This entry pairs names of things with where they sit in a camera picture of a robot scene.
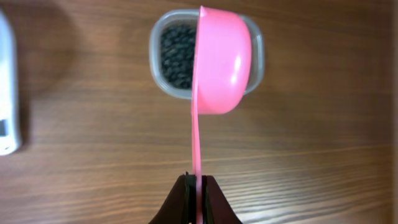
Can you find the white digital kitchen scale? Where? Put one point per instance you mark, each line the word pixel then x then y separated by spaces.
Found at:
pixel 11 139

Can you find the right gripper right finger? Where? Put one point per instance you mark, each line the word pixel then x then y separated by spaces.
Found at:
pixel 216 208

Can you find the pink plastic measuring scoop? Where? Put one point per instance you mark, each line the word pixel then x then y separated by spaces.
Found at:
pixel 220 74

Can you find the clear plastic container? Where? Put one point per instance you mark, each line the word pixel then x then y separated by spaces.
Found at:
pixel 190 16

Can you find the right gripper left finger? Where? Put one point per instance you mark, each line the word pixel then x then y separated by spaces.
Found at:
pixel 180 205

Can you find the black peppercorns pile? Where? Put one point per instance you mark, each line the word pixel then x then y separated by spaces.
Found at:
pixel 177 52

